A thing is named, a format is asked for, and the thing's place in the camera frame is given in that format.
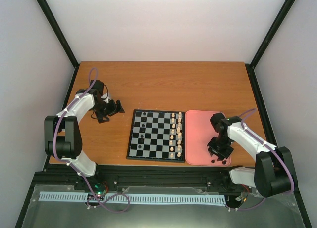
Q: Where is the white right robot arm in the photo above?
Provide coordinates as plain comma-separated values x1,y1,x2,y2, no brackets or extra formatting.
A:
207,113,298,198

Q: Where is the black and white chessboard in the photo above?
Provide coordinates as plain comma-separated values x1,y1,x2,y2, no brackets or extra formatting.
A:
126,109,185,163

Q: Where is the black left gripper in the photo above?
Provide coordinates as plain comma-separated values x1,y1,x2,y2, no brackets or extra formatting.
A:
92,100,125,123

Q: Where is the light blue cable duct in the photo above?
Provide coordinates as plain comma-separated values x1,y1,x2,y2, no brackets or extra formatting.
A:
38,191,226,206

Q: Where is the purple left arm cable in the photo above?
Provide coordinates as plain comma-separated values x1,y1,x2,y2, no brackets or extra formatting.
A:
52,66,131,213

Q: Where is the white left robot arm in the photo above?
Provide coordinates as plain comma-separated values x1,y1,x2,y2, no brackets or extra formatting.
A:
44,80,124,190

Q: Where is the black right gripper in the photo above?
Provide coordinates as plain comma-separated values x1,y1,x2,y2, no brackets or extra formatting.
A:
208,135,234,160

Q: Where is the pink plastic tray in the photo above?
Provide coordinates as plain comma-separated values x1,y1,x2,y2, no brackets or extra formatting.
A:
184,110,231,167

